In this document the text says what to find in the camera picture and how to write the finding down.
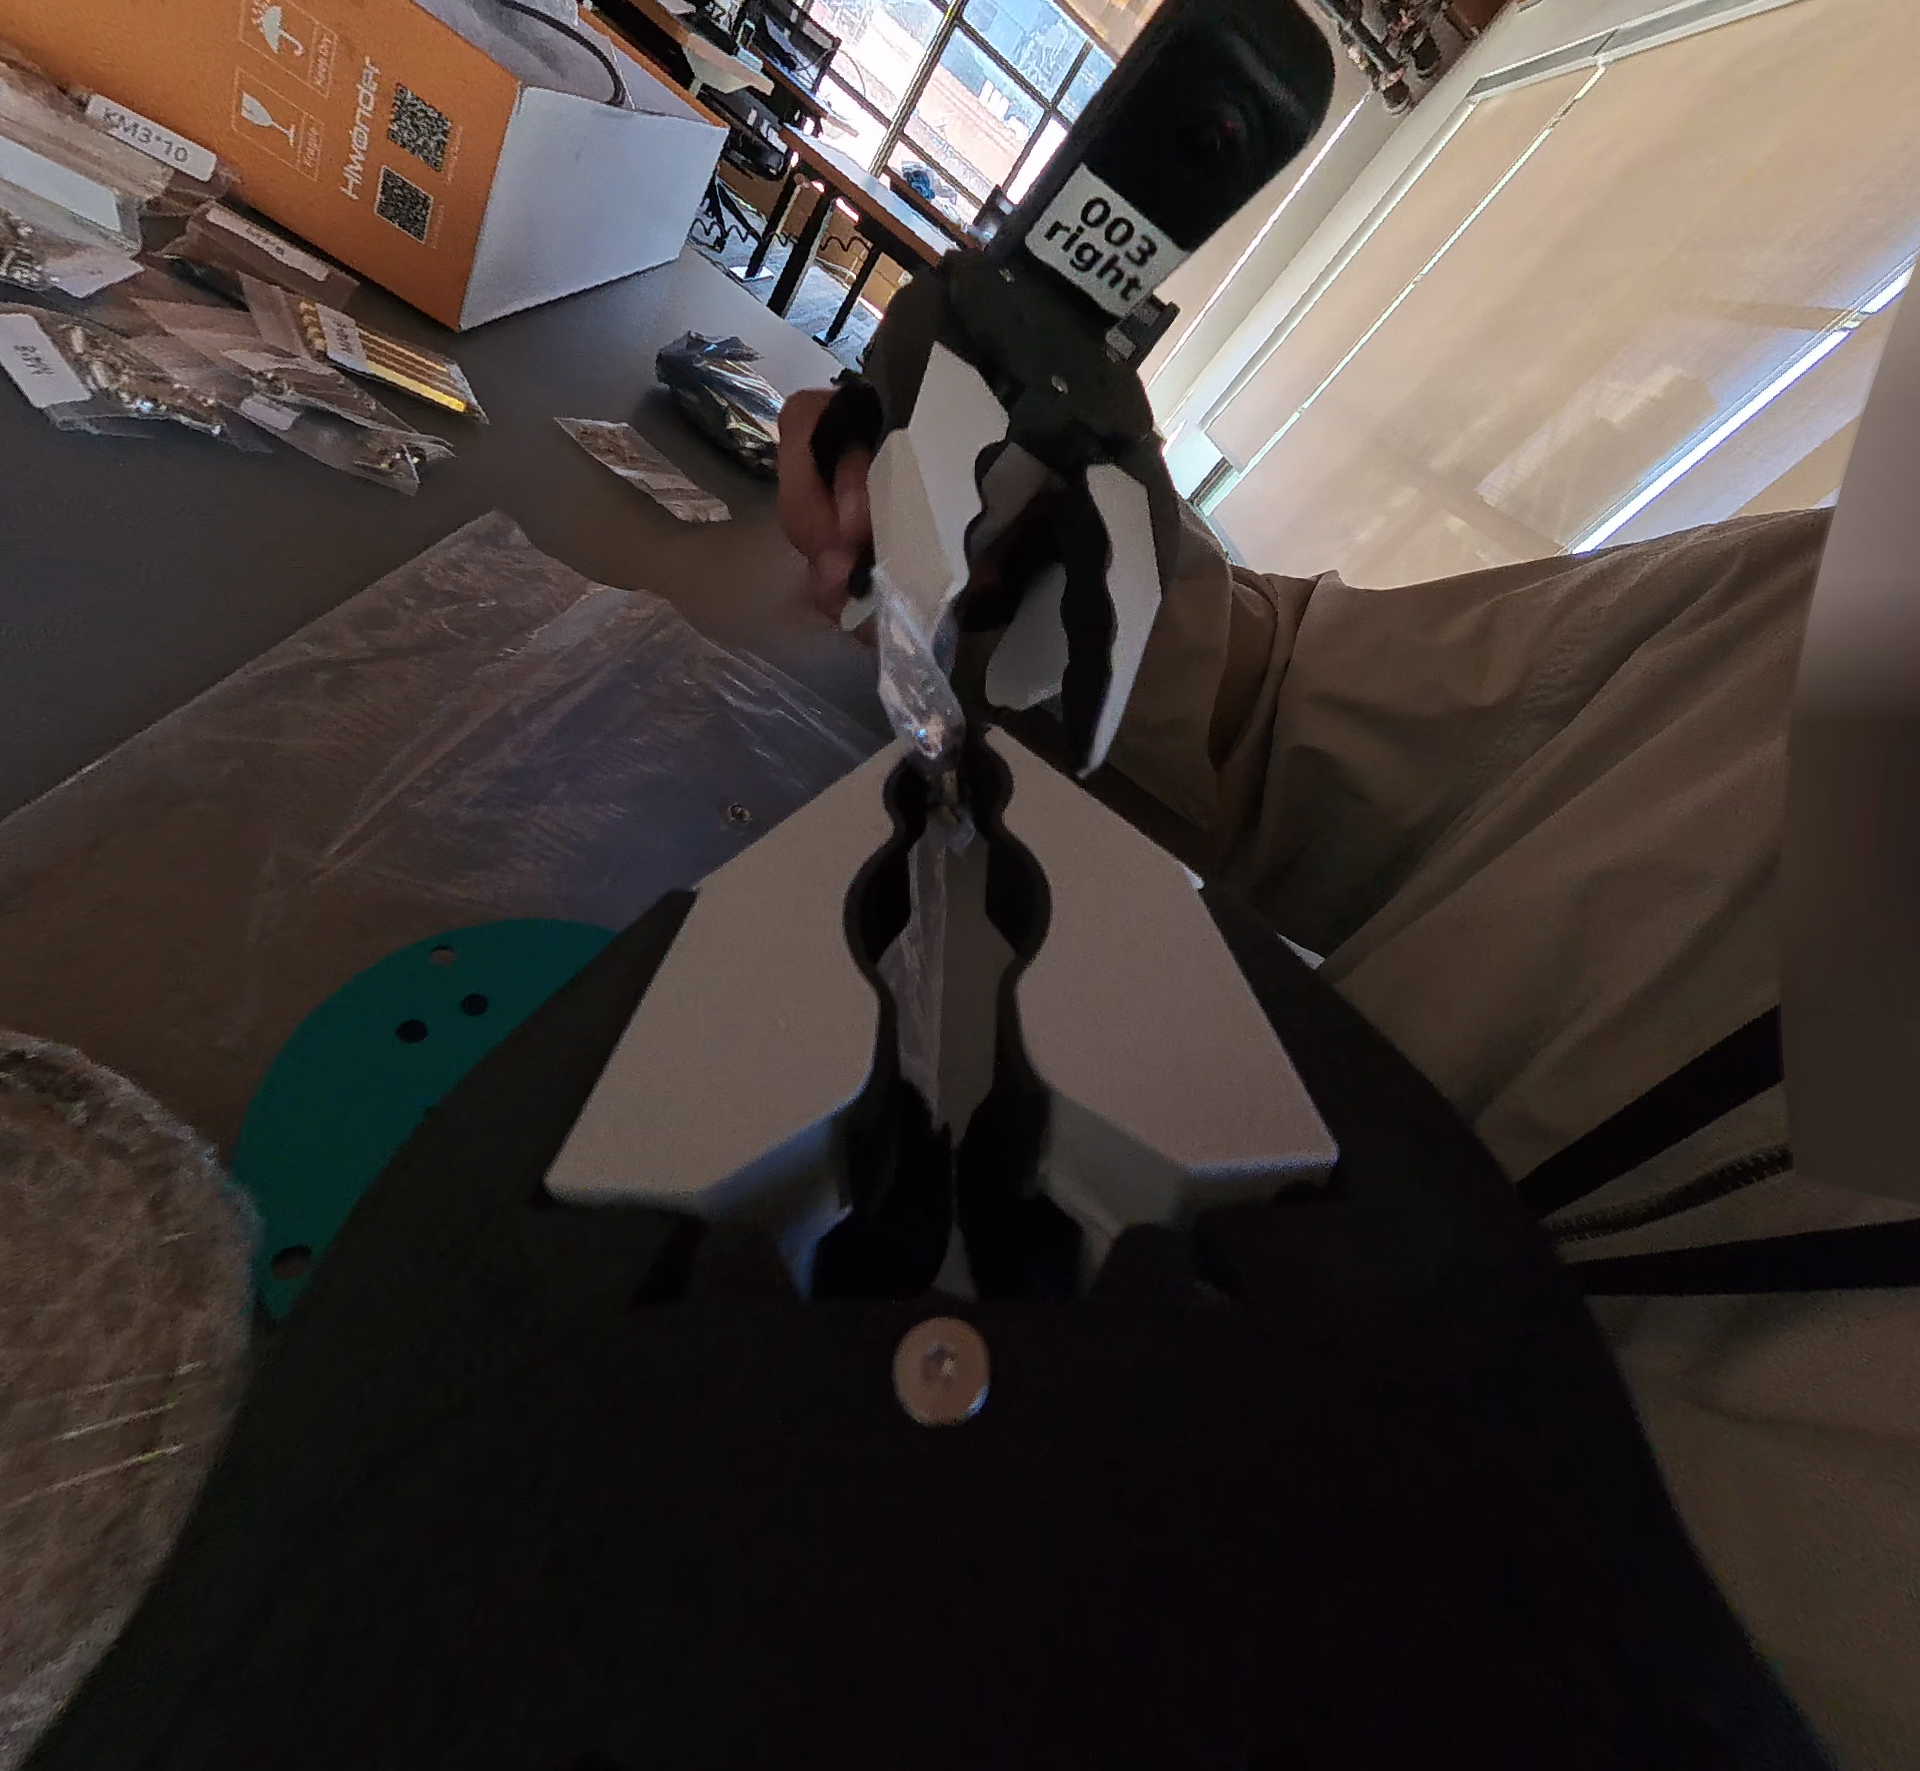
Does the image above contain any dark grey desk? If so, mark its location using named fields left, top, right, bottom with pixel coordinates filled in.
left=0, top=0, right=1353, bottom=1771

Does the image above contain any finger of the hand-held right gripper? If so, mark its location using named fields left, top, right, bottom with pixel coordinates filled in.
left=868, top=347, right=1008, bottom=636
left=981, top=463, right=1170, bottom=775

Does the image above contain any small labelled screw bag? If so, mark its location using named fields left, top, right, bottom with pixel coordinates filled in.
left=556, top=412, right=732, bottom=523

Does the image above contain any teal round metal plate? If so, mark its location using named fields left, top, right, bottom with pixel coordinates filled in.
left=232, top=918, right=624, bottom=1321

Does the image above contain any black swivel office chair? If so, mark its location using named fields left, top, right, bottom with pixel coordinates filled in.
left=706, top=0, right=842, bottom=257

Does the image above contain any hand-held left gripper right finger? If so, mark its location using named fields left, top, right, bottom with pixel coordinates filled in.
left=959, top=729, right=1341, bottom=1270

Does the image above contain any small clear screw bag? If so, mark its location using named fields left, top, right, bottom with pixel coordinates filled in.
left=869, top=572, right=991, bottom=1129

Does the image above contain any grid window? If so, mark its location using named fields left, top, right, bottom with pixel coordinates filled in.
left=803, top=0, right=1291, bottom=242

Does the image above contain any plastic-wrapped round bearing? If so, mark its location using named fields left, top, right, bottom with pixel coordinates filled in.
left=0, top=1028, right=257, bottom=1771

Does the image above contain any person's right hand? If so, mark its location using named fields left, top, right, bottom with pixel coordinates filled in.
left=778, top=384, right=875, bottom=628

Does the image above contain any orange and white cardboard box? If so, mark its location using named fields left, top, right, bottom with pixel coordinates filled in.
left=0, top=0, right=732, bottom=333

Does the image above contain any person's right forearm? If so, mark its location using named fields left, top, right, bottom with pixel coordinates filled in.
left=1117, top=510, right=1839, bottom=993

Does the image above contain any pile of small screw bags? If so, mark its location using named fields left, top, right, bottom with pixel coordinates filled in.
left=0, top=47, right=489, bottom=499

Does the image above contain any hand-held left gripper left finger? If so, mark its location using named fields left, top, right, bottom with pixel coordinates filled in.
left=546, top=737, right=961, bottom=1296

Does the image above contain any person's beige jacket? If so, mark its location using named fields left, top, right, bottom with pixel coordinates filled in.
left=1321, top=962, right=1920, bottom=1771

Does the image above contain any black strap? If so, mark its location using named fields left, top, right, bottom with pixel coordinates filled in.
left=1522, top=1007, right=1787, bottom=1210
left=1553, top=1223, right=1920, bottom=1299

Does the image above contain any black foil bag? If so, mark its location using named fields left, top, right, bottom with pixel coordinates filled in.
left=655, top=330, right=789, bottom=471

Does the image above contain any beige roller blind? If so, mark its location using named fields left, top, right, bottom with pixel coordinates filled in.
left=1214, top=303, right=1920, bottom=573
left=1156, top=61, right=1920, bottom=468

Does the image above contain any large clear plastic bag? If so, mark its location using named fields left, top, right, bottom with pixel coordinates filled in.
left=0, top=510, right=903, bottom=1159

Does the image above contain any wooden-top table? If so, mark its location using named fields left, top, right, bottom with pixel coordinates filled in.
left=752, top=128, right=961, bottom=319

